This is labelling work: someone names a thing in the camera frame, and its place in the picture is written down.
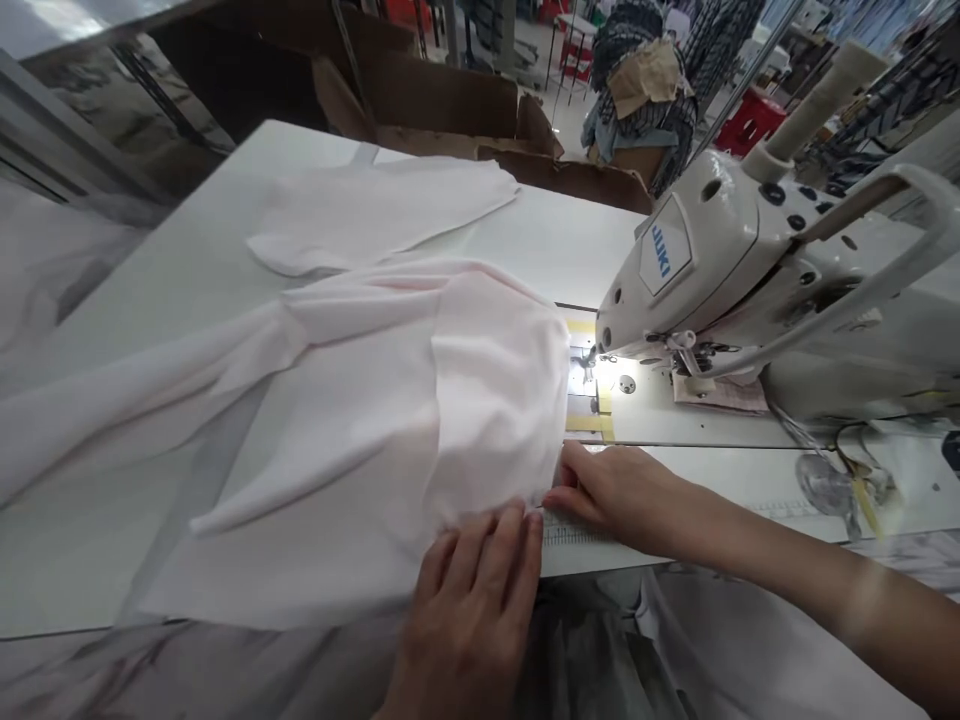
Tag person's left hand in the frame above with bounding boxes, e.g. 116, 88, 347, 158
388, 503, 546, 695

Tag person's right hand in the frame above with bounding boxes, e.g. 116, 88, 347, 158
542, 440, 688, 558

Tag pale pink garment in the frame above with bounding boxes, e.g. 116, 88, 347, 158
0, 254, 573, 633

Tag white measuring ruler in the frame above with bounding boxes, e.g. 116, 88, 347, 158
536, 506, 680, 553

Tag yellow tape strips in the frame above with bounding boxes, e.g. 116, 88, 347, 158
560, 314, 624, 445

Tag person's body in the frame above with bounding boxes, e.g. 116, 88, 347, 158
517, 573, 676, 720

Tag checked cloth scrap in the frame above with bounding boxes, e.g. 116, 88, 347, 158
669, 369, 772, 418

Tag clear plastic spoon-shaped lever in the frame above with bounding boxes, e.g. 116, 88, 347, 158
794, 449, 865, 543

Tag white industrial sewing machine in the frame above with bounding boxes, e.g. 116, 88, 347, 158
592, 146, 960, 425

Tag flat pale pink fabric piece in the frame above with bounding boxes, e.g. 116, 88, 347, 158
245, 155, 523, 279

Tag red plastic stool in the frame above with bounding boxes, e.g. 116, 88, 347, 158
712, 83, 790, 156

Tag pile of striped fabrics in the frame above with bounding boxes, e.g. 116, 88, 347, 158
580, 0, 725, 198

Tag cream thread cone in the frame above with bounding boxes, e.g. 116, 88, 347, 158
763, 41, 895, 170

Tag brown cardboard box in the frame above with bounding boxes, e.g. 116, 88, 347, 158
146, 0, 655, 215

